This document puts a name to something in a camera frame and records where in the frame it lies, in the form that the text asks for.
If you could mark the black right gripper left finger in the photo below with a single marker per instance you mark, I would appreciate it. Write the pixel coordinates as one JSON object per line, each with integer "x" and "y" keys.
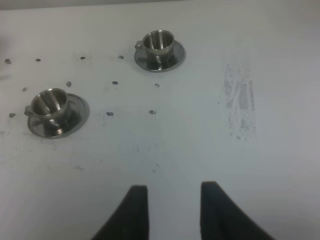
{"x": 130, "y": 221}

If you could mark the far stainless steel teacup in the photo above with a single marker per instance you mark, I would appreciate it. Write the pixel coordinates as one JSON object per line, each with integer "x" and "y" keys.
{"x": 157, "y": 42}

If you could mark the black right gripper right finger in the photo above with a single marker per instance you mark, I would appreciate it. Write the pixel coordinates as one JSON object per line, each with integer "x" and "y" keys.
{"x": 222, "y": 219}

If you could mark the near stainless steel saucer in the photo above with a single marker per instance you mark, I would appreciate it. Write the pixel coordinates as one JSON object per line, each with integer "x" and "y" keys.
{"x": 79, "y": 112}

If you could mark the stainless steel teacup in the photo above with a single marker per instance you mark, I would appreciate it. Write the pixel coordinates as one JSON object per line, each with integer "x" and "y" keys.
{"x": 49, "y": 104}
{"x": 157, "y": 42}

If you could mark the near stainless steel teacup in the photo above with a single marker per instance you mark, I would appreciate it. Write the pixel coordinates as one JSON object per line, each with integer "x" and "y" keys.
{"x": 49, "y": 104}

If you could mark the stainless steel saucer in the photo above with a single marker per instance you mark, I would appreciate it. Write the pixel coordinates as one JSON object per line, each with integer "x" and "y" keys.
{"x": 79, "y": 112}
{"x": 178, "y": 57}

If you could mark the far stainless steel saucer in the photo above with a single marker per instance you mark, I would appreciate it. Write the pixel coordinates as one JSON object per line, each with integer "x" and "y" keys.
{"x": 178, "y": 57}

